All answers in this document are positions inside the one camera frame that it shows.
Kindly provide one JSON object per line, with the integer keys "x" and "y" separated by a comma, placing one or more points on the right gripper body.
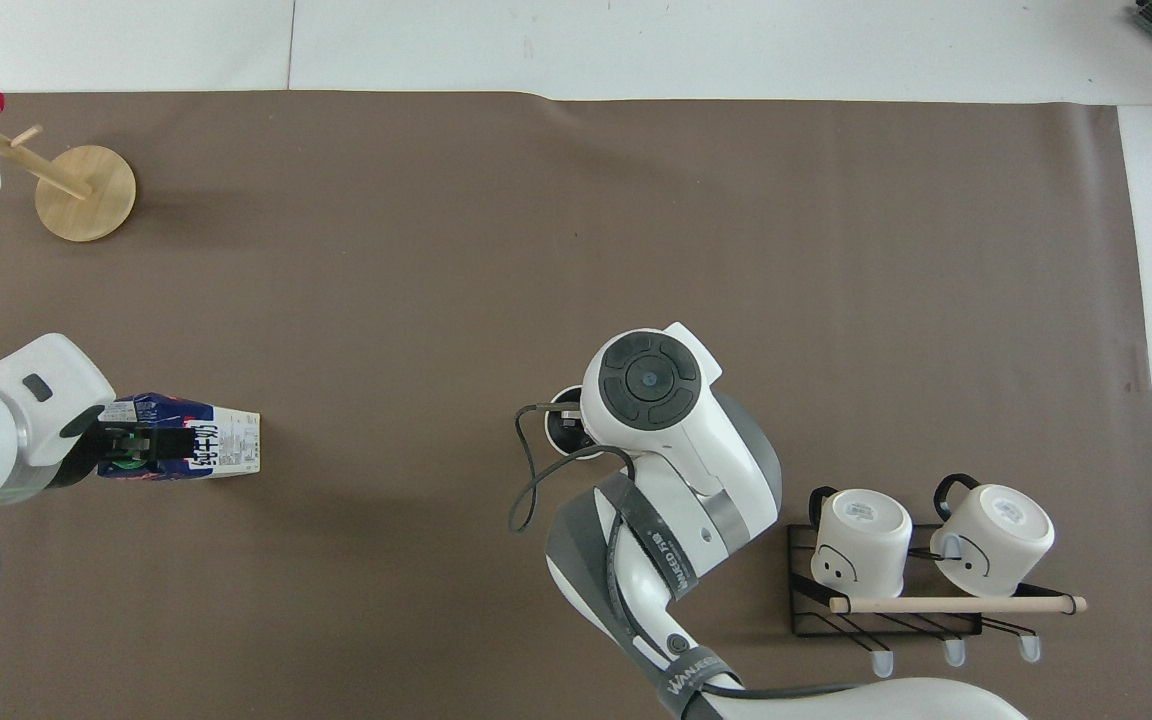
{"x": 570, "y": 430}

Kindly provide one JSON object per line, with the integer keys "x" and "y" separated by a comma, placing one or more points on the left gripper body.
{"x": 86, "y": 450}

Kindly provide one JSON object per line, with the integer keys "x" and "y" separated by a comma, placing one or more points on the blue and white milk carton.
{"x": 231, "y": 445}

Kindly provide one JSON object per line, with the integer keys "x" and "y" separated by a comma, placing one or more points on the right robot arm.
{"x": 696, "y": 500}

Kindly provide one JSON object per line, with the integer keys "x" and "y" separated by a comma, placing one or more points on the white cup with face print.
{"x": 996, "y": 540}
{"x": 861, "y": 545}

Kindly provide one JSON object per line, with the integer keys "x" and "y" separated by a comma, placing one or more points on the wooden mug tree stand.
{"x": 86, "y": 195}

